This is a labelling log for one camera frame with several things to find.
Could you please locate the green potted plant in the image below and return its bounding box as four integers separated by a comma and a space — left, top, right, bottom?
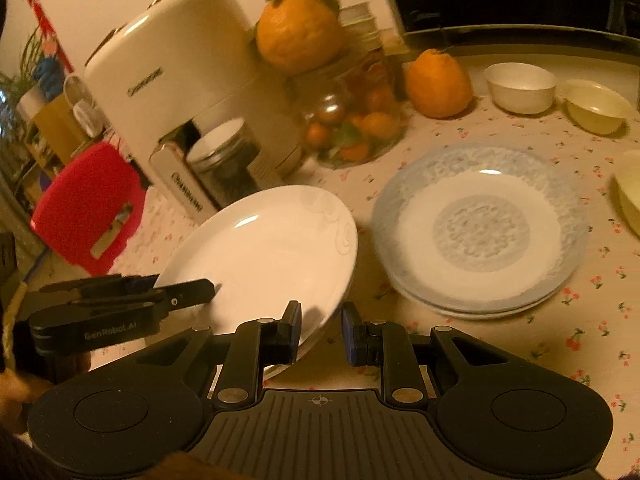
0, 25, 48, 126

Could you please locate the blue patterned plate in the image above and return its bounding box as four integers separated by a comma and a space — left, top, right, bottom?
372, 143, 590, 306
390, 270, 576, 321

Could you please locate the yellow braided cord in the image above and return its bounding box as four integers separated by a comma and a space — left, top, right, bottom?
0, 280, 28, 373

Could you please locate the small white bowl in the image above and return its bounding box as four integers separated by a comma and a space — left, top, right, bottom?
483, 62, 557, 115

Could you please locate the red plastic stool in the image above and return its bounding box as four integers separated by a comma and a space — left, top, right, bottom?
30, 142, 147, 277

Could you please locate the wooden shelf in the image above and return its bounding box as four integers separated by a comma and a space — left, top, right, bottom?
20, 92, 126, 201

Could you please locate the small jar with metal lid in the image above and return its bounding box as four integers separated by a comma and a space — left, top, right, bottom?
186, 119, 263, 206

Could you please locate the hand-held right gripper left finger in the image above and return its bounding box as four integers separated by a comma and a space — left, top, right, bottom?
135, 300, 303, 407

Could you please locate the small cream bowl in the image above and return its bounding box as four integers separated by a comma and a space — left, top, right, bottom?
560, 79, 634, 136

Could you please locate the large cream bowl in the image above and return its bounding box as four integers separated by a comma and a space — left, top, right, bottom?
614, 150, 640, 238

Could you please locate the red hanging decoration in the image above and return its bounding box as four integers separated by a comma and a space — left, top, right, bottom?
20, 0, 73, 73

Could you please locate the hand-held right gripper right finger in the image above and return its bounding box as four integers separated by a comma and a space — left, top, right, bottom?
341, 301, 511, 406

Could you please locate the white plate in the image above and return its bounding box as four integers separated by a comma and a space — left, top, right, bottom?
154, 185, 359, 381

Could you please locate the glass jar of kumquats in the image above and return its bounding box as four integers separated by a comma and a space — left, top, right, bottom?
292, 57, 403, 170

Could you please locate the white coffee maker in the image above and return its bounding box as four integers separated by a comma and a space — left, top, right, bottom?
82, 0, 306, 226

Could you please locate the cherry print tablecloth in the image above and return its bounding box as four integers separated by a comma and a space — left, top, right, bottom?
90, 50, 640, 466

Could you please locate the orange with leaves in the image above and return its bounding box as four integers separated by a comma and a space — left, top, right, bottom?
256, 0, 346, 75

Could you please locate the lidded glass jar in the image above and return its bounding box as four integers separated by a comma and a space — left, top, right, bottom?
340, 1, 401, 106

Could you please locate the person's left hand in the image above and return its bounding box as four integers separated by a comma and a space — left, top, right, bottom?
0, 371, 46, 436

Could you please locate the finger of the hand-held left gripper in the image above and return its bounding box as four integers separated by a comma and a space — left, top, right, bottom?
70, 279, 221, 321
39, 274, 161, 303

